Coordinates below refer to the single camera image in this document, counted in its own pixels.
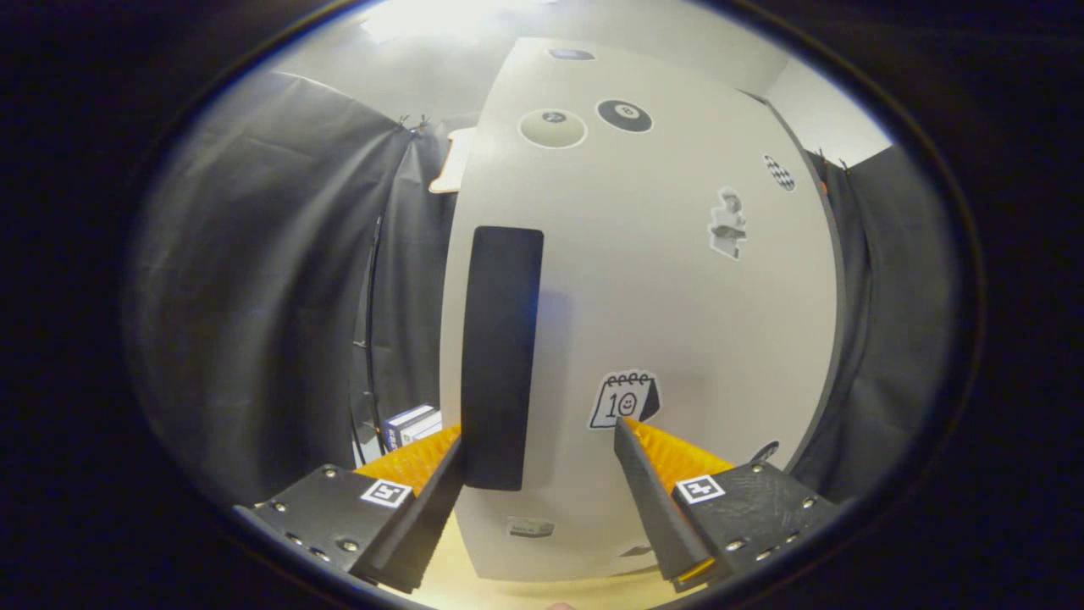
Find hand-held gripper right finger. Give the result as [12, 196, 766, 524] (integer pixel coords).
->
[613, 417, 841, 592]

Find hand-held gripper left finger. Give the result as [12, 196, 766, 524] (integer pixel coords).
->
[233, 424, 467, 594]

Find black door handle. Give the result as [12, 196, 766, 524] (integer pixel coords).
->
[460, 225, 545, 492]

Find blue white book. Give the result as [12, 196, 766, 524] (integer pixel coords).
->
[398, 411, 443, 446]
[383, 405, 433, 450]

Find black backdrop cloth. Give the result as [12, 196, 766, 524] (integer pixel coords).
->
[127, 72, 962, 509]

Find thin black cable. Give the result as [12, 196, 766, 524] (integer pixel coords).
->
[350, 216, 386, 441]

